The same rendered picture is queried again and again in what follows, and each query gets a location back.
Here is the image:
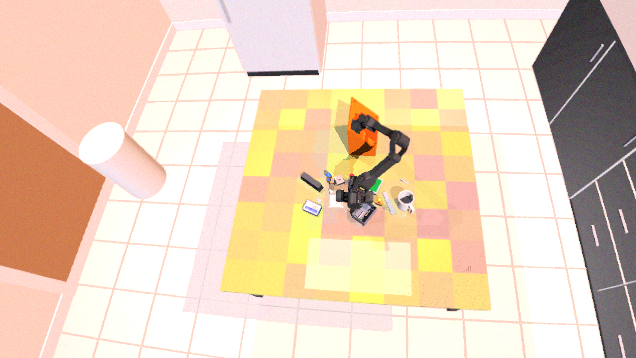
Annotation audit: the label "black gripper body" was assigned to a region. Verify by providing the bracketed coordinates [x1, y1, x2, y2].
[335, 189, 374, 204]

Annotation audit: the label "white mug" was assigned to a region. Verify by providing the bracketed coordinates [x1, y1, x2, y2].
[397, 190, 415, 214]

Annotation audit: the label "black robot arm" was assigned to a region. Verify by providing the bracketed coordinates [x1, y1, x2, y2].
[347, 112, 410, 209]

